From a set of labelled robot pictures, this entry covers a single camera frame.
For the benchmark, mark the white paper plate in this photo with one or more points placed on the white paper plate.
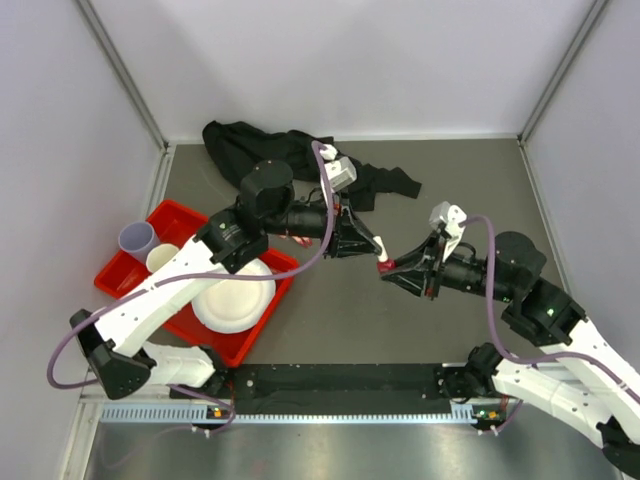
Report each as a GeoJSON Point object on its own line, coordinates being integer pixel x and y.
{"type": "Point", "coordinates": [233, 306]}

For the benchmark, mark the red plastic tray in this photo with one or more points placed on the red plastic tray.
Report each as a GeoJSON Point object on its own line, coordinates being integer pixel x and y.
{"type": "Point", "coordinates": [175, 223]}

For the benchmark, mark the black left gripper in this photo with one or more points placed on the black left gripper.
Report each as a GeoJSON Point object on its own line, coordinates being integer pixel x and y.
{"type": "Point", "coordinates": [350, 243]}

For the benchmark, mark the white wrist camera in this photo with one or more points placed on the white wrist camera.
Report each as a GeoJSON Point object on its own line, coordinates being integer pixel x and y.
{"type": "Point", "coordinates": [340, 169]}
{"type": "Point", "coordinates": [447, 219]}

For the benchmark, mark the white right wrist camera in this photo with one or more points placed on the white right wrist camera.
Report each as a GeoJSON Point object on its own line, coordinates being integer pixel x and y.
{"type": "Point", "coordinates": [447, 219]}

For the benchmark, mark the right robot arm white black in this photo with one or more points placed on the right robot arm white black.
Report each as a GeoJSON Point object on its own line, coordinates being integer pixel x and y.
{"type": "Point", "coordinates": [581, 380]}

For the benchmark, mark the black cloth garment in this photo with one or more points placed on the black cloth garment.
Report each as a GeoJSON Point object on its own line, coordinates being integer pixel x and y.
{"type": "Point", "coordinates": [236, 148]}

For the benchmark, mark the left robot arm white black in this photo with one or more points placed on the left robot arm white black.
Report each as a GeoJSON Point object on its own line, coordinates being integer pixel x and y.
{"type": "Point", "coordinates": [115, 340]}

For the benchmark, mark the mannequin hand with red nails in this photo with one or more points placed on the mannequin hand with red nails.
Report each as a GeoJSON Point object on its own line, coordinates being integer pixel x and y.
{"type": "Point", "coordinates": [305, 242]}

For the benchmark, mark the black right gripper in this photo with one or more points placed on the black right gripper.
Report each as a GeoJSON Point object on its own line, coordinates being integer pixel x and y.
{"type": "Point", "coordinates": [431, 254]}

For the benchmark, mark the red nail polish bottle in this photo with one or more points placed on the red nail polish bottle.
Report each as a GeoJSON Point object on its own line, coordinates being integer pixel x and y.
{"type": "Point", "coordinates": [386, 265]}

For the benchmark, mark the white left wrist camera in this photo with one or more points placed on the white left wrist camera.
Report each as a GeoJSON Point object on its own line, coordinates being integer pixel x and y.
{"type": "Point", "coordinates": [340, 169]}

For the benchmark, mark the purple plastic cup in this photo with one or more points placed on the purple plastic cup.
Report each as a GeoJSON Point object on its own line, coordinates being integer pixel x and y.
{"type": "Point", "coordinates": [138, 239]}

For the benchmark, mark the white nail polish cap brush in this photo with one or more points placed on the white nail polish cap brush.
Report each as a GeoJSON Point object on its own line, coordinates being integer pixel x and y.
{"type": "Point", "coordinates": [382, 255]}

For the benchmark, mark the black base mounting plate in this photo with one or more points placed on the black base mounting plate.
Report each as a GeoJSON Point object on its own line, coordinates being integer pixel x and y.
{"type": "Point", "coordinates": [348, 389]}

